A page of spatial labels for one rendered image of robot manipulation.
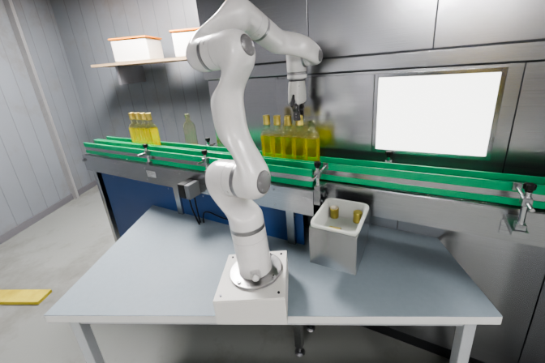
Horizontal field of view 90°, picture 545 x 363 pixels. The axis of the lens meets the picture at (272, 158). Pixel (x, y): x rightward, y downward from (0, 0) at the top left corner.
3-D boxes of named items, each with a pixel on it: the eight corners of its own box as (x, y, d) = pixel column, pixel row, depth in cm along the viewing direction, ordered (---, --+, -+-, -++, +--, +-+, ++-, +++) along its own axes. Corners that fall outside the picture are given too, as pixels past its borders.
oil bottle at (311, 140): (320, 173, 130) (319, 130, 123) (316, 177, 125) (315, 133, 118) (309, 172, 132) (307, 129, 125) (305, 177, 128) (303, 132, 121)
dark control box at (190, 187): (201, 194, 148) (199, 180, 146) (190, 201, 142) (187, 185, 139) (190, 192, 152) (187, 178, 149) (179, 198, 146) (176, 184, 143)
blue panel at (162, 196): (317, 225, 142) (316, 195, 136) (304, 245, 127) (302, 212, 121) (128, 183, 218) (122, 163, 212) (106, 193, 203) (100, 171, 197)
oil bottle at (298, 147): (309, 172, 132) (307, 129, 125) (304, 177, 128) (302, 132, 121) (298, 171, 135) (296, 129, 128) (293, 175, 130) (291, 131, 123)
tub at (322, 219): (369, 222, 110) (370, 203, 107) (357, 256, 92) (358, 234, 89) (328, 214, 118) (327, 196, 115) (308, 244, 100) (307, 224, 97)
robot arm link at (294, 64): (311, 70, 116) (293, 71, 122) (311, 37, 112) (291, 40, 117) (302, 72, 110) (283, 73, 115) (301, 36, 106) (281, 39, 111)
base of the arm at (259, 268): (285, 284, 91) (277, 237, 85) (229, 295, 90) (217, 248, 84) (278, 249, 109) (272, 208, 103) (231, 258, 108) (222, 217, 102)
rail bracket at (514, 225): (515, 232, 93) (530, 171, 85) (529, 263, 79) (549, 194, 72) (497, 228, 95) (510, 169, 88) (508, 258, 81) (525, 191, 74)
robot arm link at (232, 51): (241, 187, 97) (279, 193, 88) (216, 200, 88) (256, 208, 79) (219, 37, 85) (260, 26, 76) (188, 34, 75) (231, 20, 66)
